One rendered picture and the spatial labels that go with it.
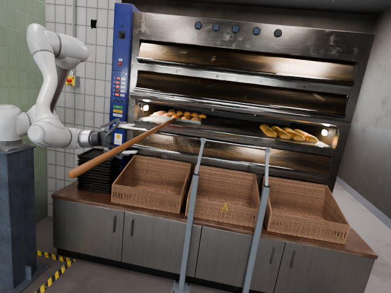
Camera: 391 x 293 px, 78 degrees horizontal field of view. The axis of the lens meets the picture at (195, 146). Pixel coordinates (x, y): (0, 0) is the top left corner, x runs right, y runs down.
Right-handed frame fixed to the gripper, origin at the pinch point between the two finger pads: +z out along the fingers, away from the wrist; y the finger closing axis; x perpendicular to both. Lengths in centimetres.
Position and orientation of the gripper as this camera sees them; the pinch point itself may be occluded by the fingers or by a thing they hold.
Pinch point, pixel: (132, 138)
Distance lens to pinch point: 121.4
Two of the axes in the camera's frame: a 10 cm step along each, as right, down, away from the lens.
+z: 9.9, 0.0, -1.3
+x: -1.3, 2.5, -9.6
